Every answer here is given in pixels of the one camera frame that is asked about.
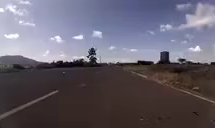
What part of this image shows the row of dark bushes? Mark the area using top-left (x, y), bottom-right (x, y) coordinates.
top-left (12, 58), bottom-right (103, 70)

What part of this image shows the low dark building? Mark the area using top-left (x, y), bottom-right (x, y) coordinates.
top-left (137, 60), bottom-right (155, 66)

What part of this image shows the small tree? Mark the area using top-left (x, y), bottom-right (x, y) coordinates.
top-left (177, 57), bottom-right (187, 65)

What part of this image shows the tall dark building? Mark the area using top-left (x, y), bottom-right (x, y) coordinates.
top-left (159, 50), bottom-right (170, 65)

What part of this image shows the tall tree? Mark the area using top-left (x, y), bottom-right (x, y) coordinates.
top-left (86, 46), bottom-right (99, 65)

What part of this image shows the distant hill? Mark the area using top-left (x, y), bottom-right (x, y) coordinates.
top-left (0, 54), bottom-right (42, 67)

